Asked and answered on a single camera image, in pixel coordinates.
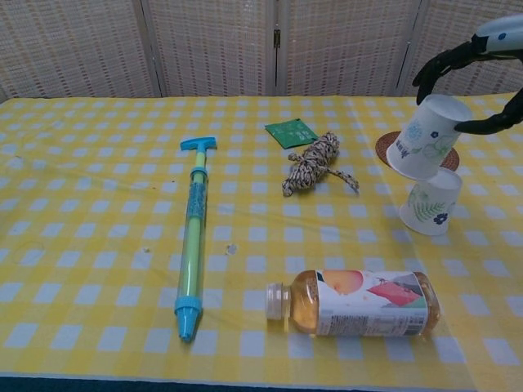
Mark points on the blue green toy water pump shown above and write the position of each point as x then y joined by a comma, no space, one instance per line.
193,228

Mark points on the white paper cup fern print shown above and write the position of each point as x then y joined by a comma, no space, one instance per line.
433,204

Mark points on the brass screen hinge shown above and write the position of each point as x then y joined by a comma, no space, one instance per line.
277,37

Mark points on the green sachet packet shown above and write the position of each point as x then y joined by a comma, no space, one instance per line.
288,132

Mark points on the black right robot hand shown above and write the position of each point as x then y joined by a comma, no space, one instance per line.
449,55

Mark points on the labelled juice bottle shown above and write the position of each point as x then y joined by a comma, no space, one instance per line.
367,304

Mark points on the round brown woven coaster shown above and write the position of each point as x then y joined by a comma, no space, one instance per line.
383,148

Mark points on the white paper cup flower print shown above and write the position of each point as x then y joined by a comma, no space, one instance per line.
429,136

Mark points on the yellow white checkered tablecloth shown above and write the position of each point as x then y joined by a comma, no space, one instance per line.
102,228

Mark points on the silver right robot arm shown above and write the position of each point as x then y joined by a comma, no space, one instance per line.
506,36

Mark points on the woven folding screen panel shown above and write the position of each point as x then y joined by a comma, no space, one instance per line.
449,24
69,45
212,45
347,45

